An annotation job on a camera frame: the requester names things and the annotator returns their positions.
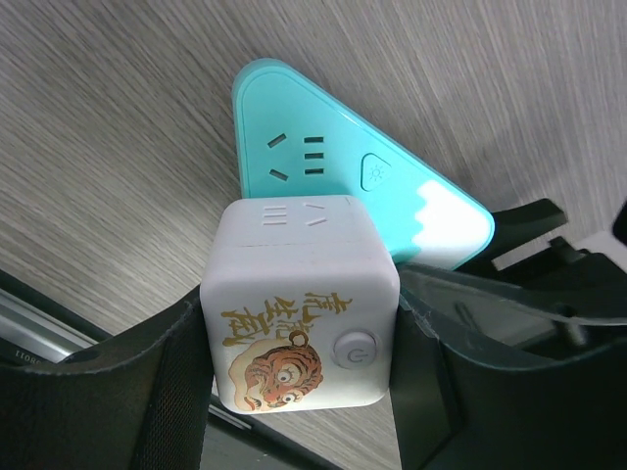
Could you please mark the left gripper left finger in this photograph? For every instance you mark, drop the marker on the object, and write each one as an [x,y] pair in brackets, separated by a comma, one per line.
[136,401]

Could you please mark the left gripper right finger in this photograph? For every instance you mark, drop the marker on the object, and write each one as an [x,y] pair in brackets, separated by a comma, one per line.
[465,401]

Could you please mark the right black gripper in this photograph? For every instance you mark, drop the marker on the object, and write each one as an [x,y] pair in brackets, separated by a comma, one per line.
[564,297]

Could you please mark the white cube plug adapter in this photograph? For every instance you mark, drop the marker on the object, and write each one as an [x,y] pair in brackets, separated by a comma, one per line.
[300,298]

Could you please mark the teal triangular power socket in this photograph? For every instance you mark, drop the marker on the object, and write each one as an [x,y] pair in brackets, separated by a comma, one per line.
[295,139]

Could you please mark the aluminium frame rail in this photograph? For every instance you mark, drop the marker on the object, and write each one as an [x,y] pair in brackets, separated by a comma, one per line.
[30,336]

